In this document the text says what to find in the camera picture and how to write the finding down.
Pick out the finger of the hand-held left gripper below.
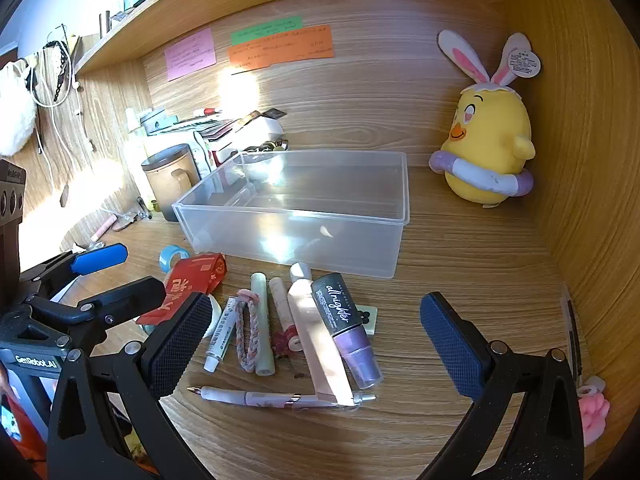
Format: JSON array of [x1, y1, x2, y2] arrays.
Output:
[[25, 275, 167, 356], [20, 243, 129, 301]]

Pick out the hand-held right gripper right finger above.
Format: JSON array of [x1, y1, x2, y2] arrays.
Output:
[[417, 291, 586, 480]]

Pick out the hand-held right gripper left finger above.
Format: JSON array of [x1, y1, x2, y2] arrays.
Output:
[[47, 291, 216, 480]]

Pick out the pale blue tape roll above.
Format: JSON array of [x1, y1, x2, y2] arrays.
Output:
[[159, 245, 191, 275]]

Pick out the red foil packet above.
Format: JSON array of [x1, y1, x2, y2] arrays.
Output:
[[135, 252, 228, 326]]

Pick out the purple bottle with black cap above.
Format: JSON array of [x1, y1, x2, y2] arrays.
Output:
[[310, 272, 383, 391]]

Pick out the slim pink lip tube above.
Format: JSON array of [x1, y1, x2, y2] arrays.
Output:
[[268, 276, 302, 353]]

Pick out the large pink cosmetic tube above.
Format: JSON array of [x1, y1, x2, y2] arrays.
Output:
[[288, 262, 354, 407]]

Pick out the clear plastic storage box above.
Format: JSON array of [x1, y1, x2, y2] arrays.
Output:
[[171, 149, 411, 281]]

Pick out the pink stick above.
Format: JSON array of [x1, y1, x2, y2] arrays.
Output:
[[90, 215, 118, 243]]

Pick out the white ointment tube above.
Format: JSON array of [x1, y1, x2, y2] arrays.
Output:
[[202, 296, 241, 373]]

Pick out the eyeglasses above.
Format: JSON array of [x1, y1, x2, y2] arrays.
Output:
[[112, 210, 143, 233]]

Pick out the small paw sticker card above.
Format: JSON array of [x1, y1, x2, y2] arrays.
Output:
[[352, 302, 378, 336]]

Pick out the pink ballpoint pen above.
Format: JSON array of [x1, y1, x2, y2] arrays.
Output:
[[186, 385, 377, 409]]

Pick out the brown lidded mug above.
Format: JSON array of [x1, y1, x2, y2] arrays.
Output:
[[140, 143, 202, 222]]

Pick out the pale green stick tube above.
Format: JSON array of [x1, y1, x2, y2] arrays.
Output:
[[250, 272, 277, 376]]

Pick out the pale blue case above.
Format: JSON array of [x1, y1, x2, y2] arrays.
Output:
[[140, 108, 178, 136]]

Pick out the pink paw squishy toy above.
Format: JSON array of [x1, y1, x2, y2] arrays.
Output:
[[577, 375, 612, 446]]

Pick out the stack of papers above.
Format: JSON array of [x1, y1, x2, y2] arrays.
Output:
[[131, 107, 241, 136]]

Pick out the white fluffy bag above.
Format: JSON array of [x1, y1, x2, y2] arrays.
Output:
[[0, 59, 38, 157]]

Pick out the white card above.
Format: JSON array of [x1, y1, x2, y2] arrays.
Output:
[[232, 110, 286, 153]]

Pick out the yellow chick plush toy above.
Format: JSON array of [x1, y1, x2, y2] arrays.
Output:
[[429, 29, 543, 209]]

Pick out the pink paper note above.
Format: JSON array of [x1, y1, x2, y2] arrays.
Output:
[[165, 27, 217, 82]]

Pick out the orange paper note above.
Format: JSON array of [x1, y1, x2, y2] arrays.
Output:
[[226, 24, 334, 72]]

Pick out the green paper note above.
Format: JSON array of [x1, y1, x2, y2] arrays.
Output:
[[230, 16, 304, 46]]

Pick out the pink braided hair tie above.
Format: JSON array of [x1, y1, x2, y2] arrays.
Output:
[[235, 288, 263, 373]]

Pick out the white cable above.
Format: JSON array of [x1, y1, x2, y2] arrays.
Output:
[[27, 27, 96, 211]]

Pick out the black chain necklace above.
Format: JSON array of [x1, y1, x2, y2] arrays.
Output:
[[42, 25, 71, 106]]

